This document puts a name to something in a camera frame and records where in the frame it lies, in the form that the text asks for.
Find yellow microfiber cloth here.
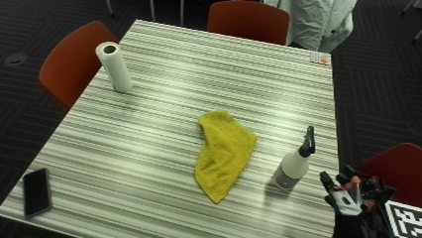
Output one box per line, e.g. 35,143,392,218
195,109,259,204

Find red chair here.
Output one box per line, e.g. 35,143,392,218
207,0,292,47
39,20,120,109
356,142,422,208

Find metal chair legs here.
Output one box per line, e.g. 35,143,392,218
104,0,187,28
400,0,422,44

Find white marker cube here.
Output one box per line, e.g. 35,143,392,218
384,199,422,238

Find pale grey jacket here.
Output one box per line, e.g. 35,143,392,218
263,0,358,54

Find round floor socket cover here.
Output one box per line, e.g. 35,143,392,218
4,52,30,66

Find small white card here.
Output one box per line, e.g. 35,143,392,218
309,51,333,66

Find white paper towel roll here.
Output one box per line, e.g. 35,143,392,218
95,41,133,94

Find black smartphone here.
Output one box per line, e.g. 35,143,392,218
22,168,55,218

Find white spray bottle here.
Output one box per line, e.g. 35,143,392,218
272,125,317,191

